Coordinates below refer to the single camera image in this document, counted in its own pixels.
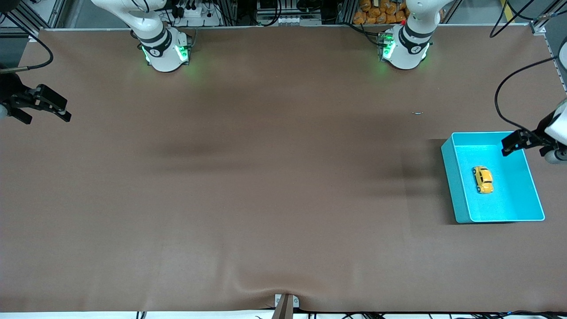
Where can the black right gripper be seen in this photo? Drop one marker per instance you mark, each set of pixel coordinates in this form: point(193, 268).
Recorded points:
point(9, 91)

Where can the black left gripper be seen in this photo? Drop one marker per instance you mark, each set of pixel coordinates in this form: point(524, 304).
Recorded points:
point(536, 134)

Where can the yellow beetle toy car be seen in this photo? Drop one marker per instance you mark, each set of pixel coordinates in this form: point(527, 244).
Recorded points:
point(483, 179)

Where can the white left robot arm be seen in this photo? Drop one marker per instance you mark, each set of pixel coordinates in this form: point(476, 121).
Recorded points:
point(405, 48)

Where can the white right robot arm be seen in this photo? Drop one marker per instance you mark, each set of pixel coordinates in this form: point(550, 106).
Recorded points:
point(164, 48)

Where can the teal plastic bin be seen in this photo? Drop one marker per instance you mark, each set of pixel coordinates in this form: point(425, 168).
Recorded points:
point(514, 199)

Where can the white power strip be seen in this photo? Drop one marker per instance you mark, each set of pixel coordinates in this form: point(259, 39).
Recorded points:
point(195, 13)

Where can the orange packets pile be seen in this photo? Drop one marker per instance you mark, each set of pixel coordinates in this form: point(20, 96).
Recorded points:
point(381, 13)

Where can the brown table mat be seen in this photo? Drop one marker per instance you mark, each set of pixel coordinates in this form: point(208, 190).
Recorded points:
point(283, 177)

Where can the small white corner bracket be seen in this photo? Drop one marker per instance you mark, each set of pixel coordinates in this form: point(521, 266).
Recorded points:
point(33, 36)

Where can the aluminium frame profile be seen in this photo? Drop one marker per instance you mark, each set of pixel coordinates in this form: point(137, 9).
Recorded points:
point(55, 13)
point(547, 20)

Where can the grey table clamp bracket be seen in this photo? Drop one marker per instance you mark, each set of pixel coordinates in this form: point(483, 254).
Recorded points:
point(283, 308)

